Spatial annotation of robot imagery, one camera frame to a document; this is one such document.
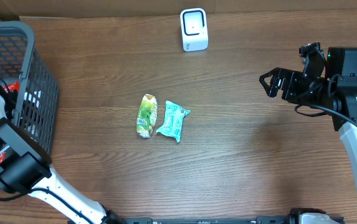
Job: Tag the white Pantene conditioner tube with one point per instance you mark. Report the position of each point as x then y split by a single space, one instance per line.
32 100

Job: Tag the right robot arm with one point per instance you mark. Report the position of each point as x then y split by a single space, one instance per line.
328 84

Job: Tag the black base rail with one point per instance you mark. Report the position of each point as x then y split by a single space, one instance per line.
295 215

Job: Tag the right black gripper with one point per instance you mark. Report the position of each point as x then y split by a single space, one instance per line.
290 78

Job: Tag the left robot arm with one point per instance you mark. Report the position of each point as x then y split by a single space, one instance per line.
26 169

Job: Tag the white barcode scanner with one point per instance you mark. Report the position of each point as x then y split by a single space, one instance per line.
194 29

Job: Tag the green yellow snack packet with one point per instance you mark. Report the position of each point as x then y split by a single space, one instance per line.
147 116

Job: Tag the red spaghetti packet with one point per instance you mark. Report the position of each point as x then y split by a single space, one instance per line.
12 91

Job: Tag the mint green wipes packet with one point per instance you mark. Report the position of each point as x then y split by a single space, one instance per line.
173 121

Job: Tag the grey plastic shopping basket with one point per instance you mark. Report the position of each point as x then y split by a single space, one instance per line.
20 61

